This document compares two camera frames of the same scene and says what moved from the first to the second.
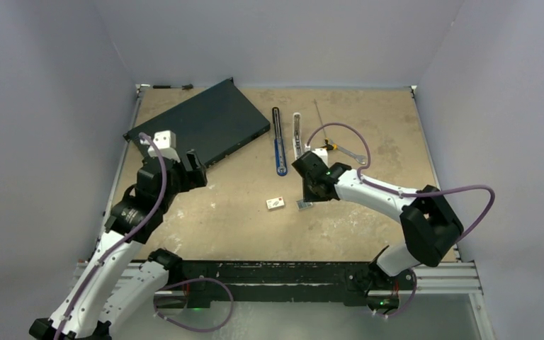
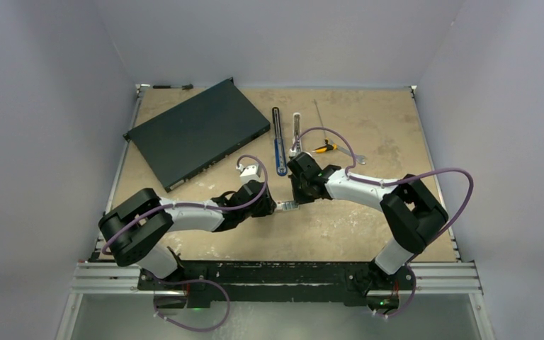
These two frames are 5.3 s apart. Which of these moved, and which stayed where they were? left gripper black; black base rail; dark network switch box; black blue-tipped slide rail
Moved: left gripper black
Stayed: dark network switch box; black base rail; black blue-tipped slide rail
